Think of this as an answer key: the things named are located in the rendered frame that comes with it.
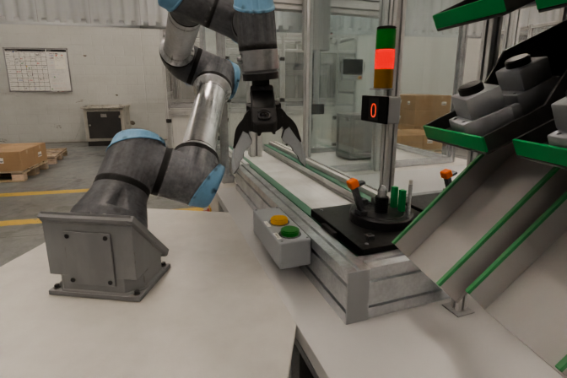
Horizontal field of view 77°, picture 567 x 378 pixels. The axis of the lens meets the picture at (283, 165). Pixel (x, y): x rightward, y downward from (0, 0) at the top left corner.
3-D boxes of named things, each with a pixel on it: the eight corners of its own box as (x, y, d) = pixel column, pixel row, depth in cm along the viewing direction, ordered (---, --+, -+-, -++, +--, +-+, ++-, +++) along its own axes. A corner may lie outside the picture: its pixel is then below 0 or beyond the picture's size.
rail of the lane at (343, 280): (346, 325, 63) (348, 268, 60) (235, 188, 144) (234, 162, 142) (373, 318, 64) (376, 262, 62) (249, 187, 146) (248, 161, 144)
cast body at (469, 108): (469, 145, 47) (453, 96, 45) (453, 138, 51) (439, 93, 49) (532, 119, 46) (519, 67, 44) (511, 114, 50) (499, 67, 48)
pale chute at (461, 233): (457, 304, 47) (438, 284, 46) (407, 257, 60) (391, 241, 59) (612, 152, 46) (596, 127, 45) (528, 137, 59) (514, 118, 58)
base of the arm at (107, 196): (49, 213, 69) (70, 170, 75) (99, 241, 82) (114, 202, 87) (116, 213, 66) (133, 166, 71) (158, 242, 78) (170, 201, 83)
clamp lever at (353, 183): (359, 213, 78) (349, 183, 76) (354, 210, 80) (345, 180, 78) (373, 205, 79) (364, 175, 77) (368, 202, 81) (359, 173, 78)
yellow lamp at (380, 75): (380, 88, 94) (381, 68, 92) (369, 88, 98) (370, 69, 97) (396, 88, 95) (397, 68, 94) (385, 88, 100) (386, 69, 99)
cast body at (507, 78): (521, 116, 48) (509, 67, 46) (497, 113, 53) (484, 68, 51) (575, 89, 49) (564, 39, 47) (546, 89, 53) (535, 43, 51)
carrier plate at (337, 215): (363, 259, 67) (363, 249, 67) (310, 216, 89) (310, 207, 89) (461, 240, 75) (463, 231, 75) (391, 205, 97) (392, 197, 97)
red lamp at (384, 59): (381, 68, 92) (382, 48, 91) (370, 68, 97) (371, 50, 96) (397, 68, 94) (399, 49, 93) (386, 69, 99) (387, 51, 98)
